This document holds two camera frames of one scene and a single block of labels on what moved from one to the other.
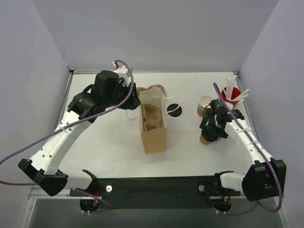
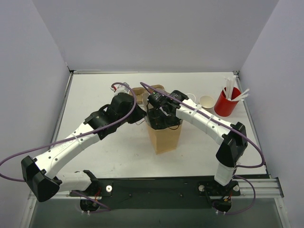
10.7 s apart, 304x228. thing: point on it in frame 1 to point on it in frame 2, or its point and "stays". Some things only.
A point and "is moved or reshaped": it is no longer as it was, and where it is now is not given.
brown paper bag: (153, 117) is moved or reshaped
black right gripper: (209, 122) to (160, 118)
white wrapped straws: (229, 83) stays
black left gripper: (129, 95) to (138, 114)
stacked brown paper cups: (204, 101) stays
